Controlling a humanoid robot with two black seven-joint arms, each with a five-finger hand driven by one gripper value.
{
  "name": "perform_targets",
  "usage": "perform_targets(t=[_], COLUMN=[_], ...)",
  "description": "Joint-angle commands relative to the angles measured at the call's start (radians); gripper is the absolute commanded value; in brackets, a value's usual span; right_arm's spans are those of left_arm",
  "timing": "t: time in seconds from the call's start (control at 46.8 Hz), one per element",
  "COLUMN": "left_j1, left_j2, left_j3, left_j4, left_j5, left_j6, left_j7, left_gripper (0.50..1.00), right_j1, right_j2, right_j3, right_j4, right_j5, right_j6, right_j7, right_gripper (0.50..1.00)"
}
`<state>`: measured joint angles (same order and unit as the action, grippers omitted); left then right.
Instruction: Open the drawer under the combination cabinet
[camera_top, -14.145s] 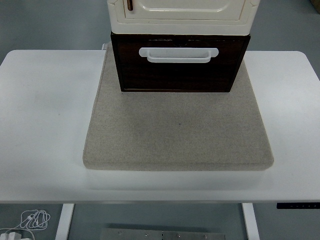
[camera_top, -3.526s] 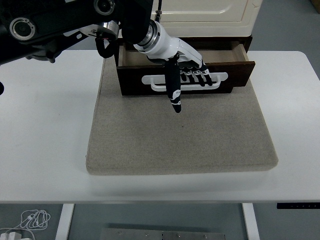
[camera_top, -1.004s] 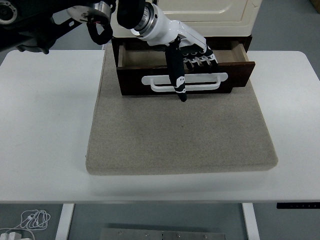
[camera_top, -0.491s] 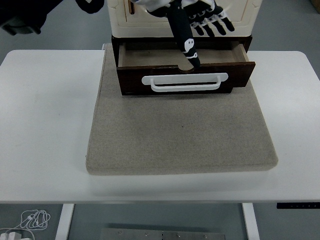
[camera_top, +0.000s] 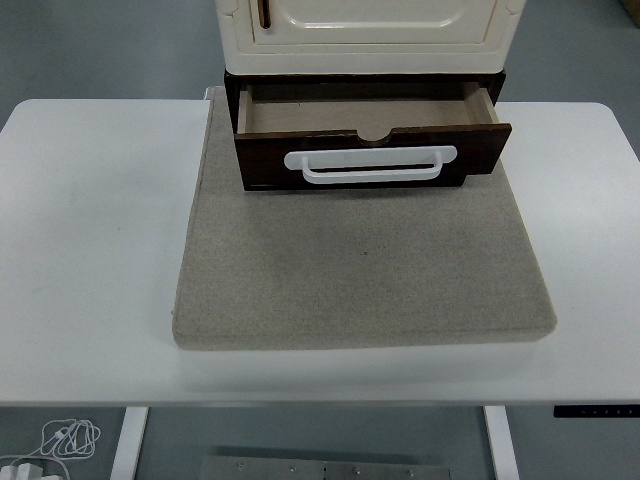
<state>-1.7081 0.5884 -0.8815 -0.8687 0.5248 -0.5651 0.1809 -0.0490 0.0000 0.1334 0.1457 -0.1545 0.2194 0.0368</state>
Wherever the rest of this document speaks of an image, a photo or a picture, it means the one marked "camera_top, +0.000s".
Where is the white drawer handle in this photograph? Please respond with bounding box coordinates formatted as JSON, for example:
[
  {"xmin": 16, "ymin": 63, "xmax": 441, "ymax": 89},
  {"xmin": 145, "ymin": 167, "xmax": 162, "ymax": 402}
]
[{"xmin": 282, "ymin": 145, "xmax": 458, "ymax": 186}]

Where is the dark brown wooden drawer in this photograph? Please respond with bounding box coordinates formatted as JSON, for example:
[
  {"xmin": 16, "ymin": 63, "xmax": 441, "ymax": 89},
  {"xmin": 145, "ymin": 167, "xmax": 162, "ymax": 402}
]
[{"xmin": 233, "ymin": 81, "xmax": 514, "ymax": 194}]

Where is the cream plastic cabinet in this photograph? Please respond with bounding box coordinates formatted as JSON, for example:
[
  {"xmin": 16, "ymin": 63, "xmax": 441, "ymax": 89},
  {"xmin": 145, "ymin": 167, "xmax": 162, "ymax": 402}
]
[{"xmin": 215, "ymin": 0, "xmax": 526, "ymax": 76}]

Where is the beige fabric mat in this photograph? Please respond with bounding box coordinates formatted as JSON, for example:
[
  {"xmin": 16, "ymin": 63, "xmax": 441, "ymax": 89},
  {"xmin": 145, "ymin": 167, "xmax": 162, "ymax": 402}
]
[{"xmin": 170, "ymin": 97, "xmax": 559, "ymax": 351}]

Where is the grey metal plate with screws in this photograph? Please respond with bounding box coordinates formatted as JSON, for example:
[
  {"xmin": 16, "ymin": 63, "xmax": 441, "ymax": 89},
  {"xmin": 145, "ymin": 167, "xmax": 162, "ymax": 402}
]
[{"xmin": 199, "ymin": 455, "xmax": 453, "ymax": 480}]

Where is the white table leg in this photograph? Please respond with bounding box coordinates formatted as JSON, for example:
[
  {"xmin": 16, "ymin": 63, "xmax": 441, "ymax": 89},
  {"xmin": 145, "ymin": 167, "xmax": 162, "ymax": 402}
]
[
  {"xmin": 108, "ymin": 407, "xmax": 150, "ymax": 480},
  {"xmin": 482, "ymin": 405, "xmax": 521, "ymax": 480}
]

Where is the black table control panel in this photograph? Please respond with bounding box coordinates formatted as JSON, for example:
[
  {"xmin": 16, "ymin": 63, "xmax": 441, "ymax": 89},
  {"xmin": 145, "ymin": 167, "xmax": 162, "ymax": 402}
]
[{"xmin": 552, "ymin": 405, "xmax": 640, "ymax": 419}]

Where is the white charger plug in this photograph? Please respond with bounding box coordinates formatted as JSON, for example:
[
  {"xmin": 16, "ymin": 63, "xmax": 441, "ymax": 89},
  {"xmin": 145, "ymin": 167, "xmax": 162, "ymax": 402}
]
[{"xmin": 0, "ymin": 462, "xmax": 47, "ymax": 480}]

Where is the white earphone cable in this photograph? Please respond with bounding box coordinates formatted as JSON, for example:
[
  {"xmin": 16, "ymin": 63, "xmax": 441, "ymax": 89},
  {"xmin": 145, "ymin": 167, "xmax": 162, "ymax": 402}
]
[{"xmin": 0, "ymin": 418, "xmax": 102, "ymax": 480}]

